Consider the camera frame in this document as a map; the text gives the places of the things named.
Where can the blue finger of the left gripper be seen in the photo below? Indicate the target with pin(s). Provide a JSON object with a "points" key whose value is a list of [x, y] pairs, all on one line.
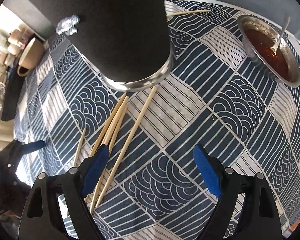
{"points": [[22, 148]]}

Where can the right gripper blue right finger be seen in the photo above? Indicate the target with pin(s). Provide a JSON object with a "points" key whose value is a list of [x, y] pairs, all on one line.
{"points": [[259, 218]]}

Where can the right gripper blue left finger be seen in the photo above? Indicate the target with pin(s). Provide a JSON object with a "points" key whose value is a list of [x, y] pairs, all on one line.
{"points": [[42, 218]]}

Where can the wooden chopstick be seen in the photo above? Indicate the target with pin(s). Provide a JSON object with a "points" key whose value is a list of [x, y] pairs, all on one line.
{"points": [[187, 12], [79, 146], [112, 139], [106, 125], [105, 137], [125, 147]]}

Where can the black side shelf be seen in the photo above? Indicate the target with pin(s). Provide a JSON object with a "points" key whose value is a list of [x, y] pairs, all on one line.
{"points": [[13, 90]]}

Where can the beige ceramic mug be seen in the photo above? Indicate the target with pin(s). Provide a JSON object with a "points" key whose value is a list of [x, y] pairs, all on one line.
{"points": [[31, 57]]}

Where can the blue white patterned tablecloth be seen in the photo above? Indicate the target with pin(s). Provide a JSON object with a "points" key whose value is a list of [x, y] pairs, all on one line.
{"points": [[215, 96]]}

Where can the black steel utensil cup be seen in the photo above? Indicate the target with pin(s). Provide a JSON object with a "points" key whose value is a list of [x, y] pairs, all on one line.
{"points": [[126, 40]]}

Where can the steel bowl with sauce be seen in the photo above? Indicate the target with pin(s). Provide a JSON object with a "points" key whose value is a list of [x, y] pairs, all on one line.
{"points": [[257, 38]]}

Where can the metal spoon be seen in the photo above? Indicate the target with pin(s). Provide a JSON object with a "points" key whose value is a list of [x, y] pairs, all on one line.
{"points": [[276, 45]]}

